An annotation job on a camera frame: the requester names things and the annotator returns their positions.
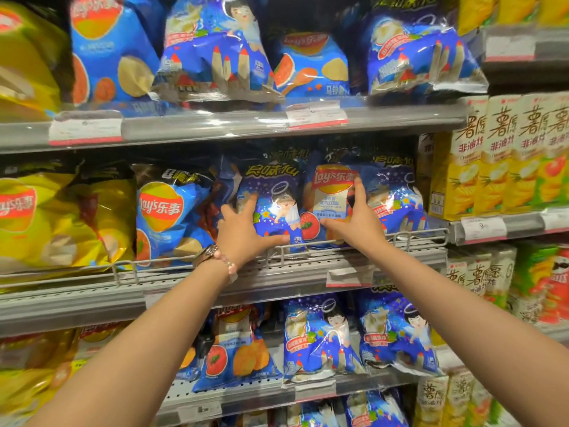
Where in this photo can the person's left hand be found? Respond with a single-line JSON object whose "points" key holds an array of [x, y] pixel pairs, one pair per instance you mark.
{"points": [[240, 240]]}

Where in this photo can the blue potato chips bag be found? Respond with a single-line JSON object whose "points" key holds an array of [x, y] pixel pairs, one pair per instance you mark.
{"points": [[240, 351], [329, 191], [311, 71], [111, 48]]}

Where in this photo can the dark blue snack bag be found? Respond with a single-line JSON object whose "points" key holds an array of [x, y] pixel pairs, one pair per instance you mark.
{"points": [[213, 62], [315, 337], [413, 57], [275, 186]]}

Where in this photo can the black smart watch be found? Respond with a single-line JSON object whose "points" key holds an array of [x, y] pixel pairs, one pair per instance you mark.
{"points": [[204, 254]]}

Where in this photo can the person's left forearm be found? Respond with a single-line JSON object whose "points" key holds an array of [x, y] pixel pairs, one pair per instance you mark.
{"points": [[133, 360]]}

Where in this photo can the yellow Lay's chips bag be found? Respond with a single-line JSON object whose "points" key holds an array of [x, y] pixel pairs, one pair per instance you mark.
{"points": [[26, 62], [40, 226]]}

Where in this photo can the white price tag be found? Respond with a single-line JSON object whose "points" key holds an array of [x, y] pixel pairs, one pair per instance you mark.
{"points": [[316, 115], [316, 391], [483, 229], [85, 129], [200, 412], [350, 275], [153, 300], [555, 220], [510, 48]]}

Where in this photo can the row of yellow chips boxes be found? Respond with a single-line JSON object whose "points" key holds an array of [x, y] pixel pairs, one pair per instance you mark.
{"points": [[489, 173]]}

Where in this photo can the person's right forearm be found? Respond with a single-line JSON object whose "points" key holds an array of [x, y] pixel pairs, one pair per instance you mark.
{"points": [[480, 333]]}

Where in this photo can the person's right hand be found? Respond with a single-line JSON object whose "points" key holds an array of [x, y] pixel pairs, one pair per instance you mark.
{"points": [[362, 231]]}

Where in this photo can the yellow boxed chips row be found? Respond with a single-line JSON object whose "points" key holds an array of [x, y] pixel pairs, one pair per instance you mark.
{"points": [[511, 8]]}

